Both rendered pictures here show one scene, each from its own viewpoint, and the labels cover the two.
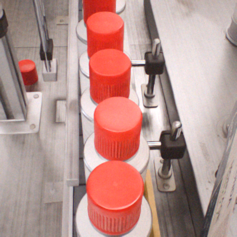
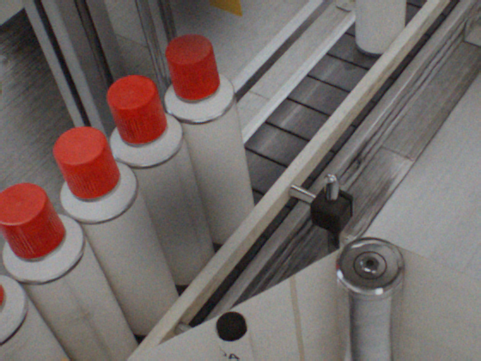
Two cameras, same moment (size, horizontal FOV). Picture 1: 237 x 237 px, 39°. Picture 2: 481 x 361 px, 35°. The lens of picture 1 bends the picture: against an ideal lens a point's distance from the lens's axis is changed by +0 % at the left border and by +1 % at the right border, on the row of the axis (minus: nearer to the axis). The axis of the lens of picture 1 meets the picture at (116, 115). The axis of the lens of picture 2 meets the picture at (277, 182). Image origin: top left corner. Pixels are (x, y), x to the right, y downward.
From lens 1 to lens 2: 0.36 m
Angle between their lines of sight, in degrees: 29
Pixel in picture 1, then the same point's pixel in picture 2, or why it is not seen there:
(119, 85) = (12, 237)
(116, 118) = not seen: outside the picture
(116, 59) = (26, 204)
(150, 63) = (313, 208)
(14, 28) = (241, 41)
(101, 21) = (76, 142)
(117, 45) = (82, 180)
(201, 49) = (465, 224)
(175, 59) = (397, 220)
